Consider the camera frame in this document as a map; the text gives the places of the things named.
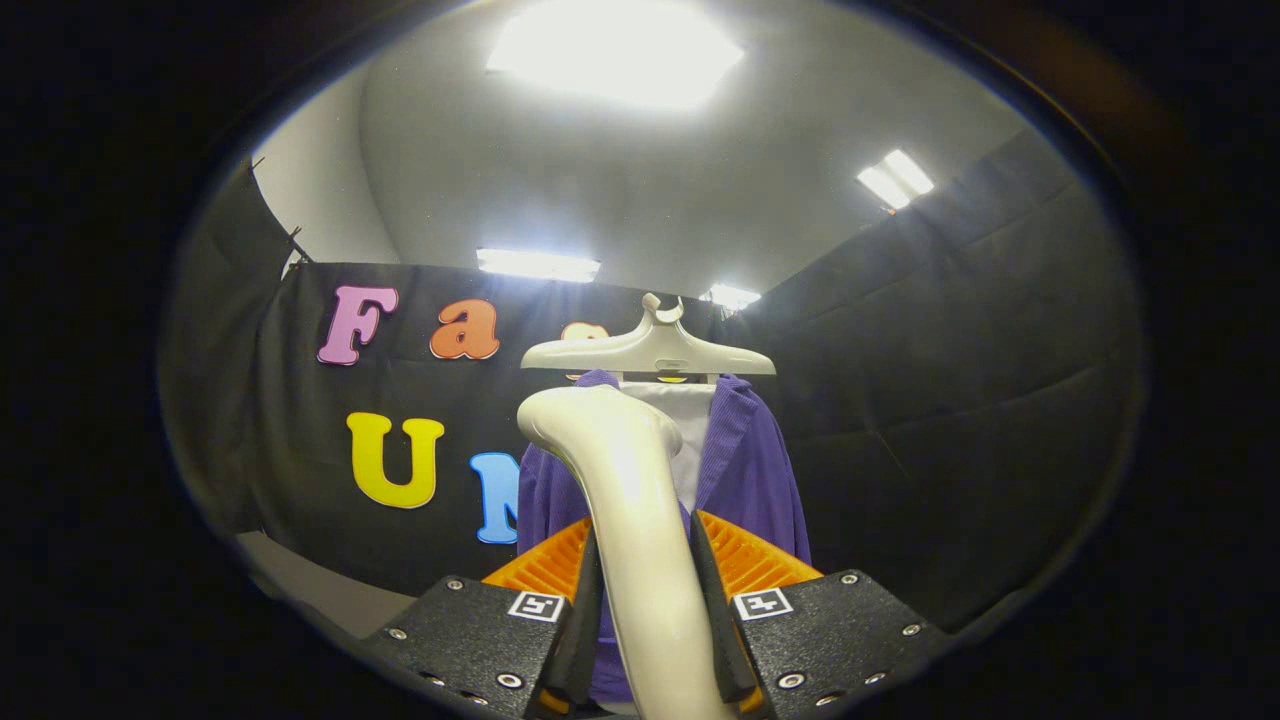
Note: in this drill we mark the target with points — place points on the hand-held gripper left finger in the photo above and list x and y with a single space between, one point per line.
585 620

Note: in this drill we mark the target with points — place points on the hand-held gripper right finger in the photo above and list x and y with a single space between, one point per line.
712 620

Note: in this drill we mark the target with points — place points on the white garment steamer head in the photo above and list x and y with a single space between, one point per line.
630 500

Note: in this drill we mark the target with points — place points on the white clothes hanger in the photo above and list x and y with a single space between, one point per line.
650 352

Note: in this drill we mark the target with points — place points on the white mannequin torso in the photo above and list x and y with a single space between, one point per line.
695 420

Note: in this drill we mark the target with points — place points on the grey cabinet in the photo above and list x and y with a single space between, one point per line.
330 592

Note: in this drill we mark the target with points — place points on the small ceiling light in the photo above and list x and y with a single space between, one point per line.
732 296

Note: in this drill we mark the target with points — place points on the long ceiling light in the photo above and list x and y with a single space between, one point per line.
538 265

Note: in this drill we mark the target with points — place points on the double panel ceiling light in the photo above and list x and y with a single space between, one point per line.
895 178

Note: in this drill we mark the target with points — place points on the large square ceiling light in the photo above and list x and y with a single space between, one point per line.
615 50

